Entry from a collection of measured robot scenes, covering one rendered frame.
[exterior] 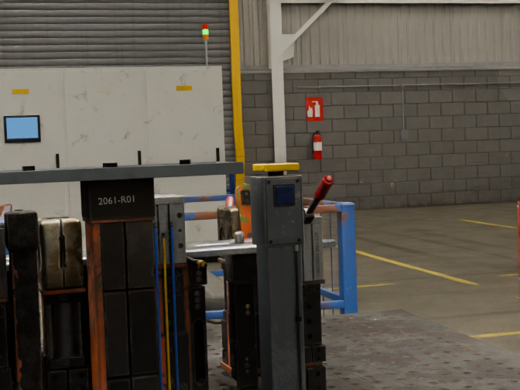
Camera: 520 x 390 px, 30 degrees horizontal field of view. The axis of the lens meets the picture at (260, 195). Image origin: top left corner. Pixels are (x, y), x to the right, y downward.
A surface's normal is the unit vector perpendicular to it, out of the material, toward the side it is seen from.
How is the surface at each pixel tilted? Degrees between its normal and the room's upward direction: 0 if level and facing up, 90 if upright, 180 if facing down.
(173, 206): 90
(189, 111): 90
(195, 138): 90
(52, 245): 90
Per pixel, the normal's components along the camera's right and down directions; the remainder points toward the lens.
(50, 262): 0.33, 0.04
